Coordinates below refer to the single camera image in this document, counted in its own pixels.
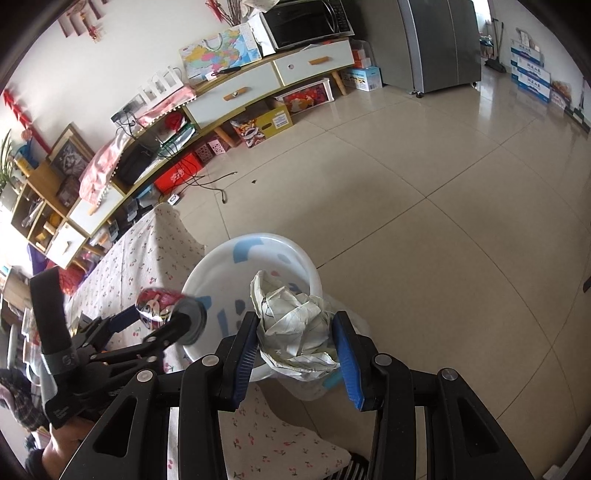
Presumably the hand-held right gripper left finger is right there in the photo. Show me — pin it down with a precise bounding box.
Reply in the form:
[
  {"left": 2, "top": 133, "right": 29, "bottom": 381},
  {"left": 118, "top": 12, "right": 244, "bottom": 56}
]
[{"left": 58, "top": 311, "right": 259, "bottom": 480}]

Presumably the floral tablecloth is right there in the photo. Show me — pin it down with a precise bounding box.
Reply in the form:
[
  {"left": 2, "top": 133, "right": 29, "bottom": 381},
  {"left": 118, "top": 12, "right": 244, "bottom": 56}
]
[{"left": 65, "top": 203, "right": 354, "bottom": 480}]

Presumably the map print paper bag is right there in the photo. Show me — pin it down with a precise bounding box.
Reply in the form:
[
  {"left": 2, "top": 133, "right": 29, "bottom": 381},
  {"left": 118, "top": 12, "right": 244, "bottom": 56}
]
[{"left": 178, "top": 28, "right": 264, "bottom": 84}]

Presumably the wooden cubby shelf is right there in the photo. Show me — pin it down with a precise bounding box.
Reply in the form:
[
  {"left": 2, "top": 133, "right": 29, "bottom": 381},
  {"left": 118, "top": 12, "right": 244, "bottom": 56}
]
[{"left": 9, "top": 159, "right": 70, "bottom": 252}]

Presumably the white storage bin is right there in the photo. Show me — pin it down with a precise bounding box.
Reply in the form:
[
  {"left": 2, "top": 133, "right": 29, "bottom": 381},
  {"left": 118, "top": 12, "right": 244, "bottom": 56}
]
[{"left": 276, "top": 78, "right": 334, "bottom": 114}]

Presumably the white wooden rack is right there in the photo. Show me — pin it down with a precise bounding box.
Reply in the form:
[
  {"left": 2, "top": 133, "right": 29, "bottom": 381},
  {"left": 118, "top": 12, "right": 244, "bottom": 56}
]
[{"left": 139, "top": 67, "right": 183, "bottom": 107}]

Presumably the long white wooden cabinet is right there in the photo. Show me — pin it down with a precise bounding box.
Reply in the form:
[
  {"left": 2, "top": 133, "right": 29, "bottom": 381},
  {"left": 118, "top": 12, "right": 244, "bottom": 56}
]
[{"left": 46, "top": 38, "right": 356, "bottom": 273}]

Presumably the person's plaid clothing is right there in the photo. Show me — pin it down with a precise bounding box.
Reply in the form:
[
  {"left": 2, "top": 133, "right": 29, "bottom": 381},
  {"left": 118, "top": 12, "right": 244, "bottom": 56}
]
[{"left": 0, "top": 369, "right": 49, "bottom": 432}]

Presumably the black microwave oven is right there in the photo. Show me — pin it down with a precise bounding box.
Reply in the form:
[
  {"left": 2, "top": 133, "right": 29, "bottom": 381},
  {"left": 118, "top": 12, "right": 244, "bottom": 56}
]
[{"left": 259, "top": 0, "right": 355, "bottom": 51}]

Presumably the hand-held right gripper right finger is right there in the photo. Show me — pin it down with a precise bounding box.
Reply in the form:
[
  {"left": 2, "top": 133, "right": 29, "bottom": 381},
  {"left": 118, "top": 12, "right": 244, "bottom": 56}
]
[{"left": 331, "top": 311, "right": 541, "bottom": 480}]

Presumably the black electronic device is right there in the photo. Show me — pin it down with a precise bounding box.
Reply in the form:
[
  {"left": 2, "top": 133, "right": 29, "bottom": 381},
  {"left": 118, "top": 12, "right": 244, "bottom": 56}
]
[{"left": 115, "top": 143, "right": 160, "bottom": 185}]

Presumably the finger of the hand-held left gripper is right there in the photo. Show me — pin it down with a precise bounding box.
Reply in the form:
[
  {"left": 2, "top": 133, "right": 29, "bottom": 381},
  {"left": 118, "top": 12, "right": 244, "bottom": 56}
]
[
  {"left": 90, "top": 299, "right": 208, "bottom": 370},
  {"left": 69, "top": 307, "right": 141, "bottom": 356}
]

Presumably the white paper ball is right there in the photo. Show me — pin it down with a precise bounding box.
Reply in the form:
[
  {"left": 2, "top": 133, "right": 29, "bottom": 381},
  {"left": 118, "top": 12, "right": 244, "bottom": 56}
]
[{"left": 249, "top": 270, "right": 341, "bottom": 374}]

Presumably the broom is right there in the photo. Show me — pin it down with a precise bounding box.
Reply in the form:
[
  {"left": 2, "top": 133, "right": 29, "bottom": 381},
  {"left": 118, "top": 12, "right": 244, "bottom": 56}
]
[{"left": 482, "top": 18, "right": 508, "bottom": 73}]

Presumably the red gift box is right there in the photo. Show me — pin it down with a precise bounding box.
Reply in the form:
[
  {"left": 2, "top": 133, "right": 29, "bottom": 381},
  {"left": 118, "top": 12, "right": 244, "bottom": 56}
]
[{"left": 154, "top": 152, "right": 204, "bottom": 195}]

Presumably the red cartoon print can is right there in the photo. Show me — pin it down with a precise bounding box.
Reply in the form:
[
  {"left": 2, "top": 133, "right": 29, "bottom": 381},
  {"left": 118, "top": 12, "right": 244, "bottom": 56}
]
[{"left": 137, "top": 287, "right": 185, "bottom": 330}]

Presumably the silver refrigerator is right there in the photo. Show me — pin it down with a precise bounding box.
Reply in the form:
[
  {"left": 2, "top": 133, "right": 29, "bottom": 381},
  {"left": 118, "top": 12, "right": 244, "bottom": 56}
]
[{"left": 358, "top": 0, "right": 482, "bottom": 95}]

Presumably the red paper wall decoration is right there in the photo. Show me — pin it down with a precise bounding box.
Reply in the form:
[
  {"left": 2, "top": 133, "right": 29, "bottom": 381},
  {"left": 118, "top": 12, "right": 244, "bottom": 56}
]
[{"left": 2, "top": 89, "right": 51, "bottom": 153}]

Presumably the yellow cardboard box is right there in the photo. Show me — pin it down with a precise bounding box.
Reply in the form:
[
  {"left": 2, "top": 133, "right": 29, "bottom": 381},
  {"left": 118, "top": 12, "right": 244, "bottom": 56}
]
[{"left": 229, "top": 99, "right": 294, "bottom": 148}]

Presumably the pink dotted box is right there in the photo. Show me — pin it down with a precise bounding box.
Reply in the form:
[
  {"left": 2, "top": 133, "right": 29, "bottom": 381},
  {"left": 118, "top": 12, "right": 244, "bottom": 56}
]
[{"left": 194, "top": 136, "right": 230, "bottom": 163}]

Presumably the blue white carton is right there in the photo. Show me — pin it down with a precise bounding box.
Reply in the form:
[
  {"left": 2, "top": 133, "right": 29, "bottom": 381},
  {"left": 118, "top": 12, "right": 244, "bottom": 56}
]
[{"left": 353, "top": 66, "right": 383, "bottom": 92}]

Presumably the white plastic basin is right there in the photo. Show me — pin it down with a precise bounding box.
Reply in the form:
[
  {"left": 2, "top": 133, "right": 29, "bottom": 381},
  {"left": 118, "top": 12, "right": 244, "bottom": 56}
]
[{"left": 180, "top": 233, "right": 322, "bottom": 381}]

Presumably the pink frilled cloth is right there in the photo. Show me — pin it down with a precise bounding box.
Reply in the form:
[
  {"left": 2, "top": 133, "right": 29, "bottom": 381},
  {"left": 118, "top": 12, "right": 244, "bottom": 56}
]
[
  {"left": 79, "top": 134, "right": 134, "bottom": 204},
  {"left": 139, "top": 85, "right": 198, "bottom": 127}
]

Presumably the framed picture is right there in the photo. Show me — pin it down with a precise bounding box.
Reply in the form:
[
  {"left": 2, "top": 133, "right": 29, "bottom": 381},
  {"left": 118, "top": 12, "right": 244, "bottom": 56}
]
[{"left": 48, "top": 122, "right": 95, "bottom": 178}]

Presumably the person's left hand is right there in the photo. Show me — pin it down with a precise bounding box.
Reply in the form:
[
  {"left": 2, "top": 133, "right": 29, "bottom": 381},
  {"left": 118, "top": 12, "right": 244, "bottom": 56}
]
[{"left": 42, "top": 418, "right": 100, "bottom": 480}]

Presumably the black floor cable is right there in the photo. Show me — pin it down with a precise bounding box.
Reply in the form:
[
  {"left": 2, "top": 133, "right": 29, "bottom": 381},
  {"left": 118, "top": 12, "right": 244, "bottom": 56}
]
[{"left": 182, "top": 171, "right": 238, "bottom": 204}]

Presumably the red basket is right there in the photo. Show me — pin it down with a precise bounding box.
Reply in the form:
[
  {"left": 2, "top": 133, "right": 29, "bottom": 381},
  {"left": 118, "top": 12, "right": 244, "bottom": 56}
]
[{"left": 59, "top": 267, "right": 86, "bottom": 296}]

